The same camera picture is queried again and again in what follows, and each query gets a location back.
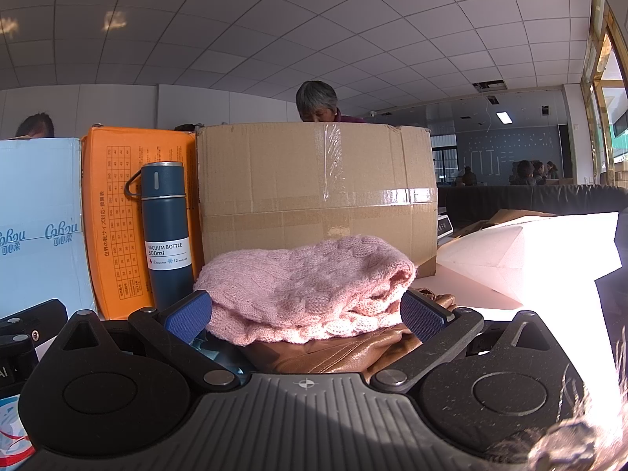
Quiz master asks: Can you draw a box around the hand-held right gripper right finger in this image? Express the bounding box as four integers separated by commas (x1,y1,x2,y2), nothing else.
369,288,555,394

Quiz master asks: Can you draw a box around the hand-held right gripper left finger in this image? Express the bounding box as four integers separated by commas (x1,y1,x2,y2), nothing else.
60,289,242,394

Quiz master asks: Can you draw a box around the pink knitted sweater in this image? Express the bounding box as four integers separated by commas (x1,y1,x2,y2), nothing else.
193,235,418,347

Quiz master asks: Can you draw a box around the digital scale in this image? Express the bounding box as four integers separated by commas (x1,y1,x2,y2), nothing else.
436,205,455,242

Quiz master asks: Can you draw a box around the dark blue vacuum bottle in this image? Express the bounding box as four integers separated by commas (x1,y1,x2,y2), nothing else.
124,160,197,313

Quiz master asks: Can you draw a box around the printed plastic packet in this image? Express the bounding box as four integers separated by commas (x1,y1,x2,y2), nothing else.
0,391,38,463

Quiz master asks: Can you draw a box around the light blue cardboard box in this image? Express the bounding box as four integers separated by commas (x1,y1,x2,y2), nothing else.
0,137,97,321

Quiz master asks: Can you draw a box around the orange cardboard box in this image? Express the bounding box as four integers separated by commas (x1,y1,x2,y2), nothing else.
80,126,205,321

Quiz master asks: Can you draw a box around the white paper box flap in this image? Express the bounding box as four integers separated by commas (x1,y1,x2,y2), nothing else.
436,211,622,308

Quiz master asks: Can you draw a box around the flat cardboard sheet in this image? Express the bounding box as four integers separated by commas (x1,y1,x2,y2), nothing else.
453,208,556,239

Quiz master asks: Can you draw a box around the brown cardboard box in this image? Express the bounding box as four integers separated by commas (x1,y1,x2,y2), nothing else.
195,122,439,278

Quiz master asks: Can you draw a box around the black fabric partition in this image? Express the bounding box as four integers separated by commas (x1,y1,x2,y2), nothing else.
436,183,628,237

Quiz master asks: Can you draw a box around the dark wall board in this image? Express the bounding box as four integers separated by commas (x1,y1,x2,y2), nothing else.
456,124,563,186

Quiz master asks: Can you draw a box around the gold window frame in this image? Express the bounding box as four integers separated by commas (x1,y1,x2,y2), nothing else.
580,0,628,188

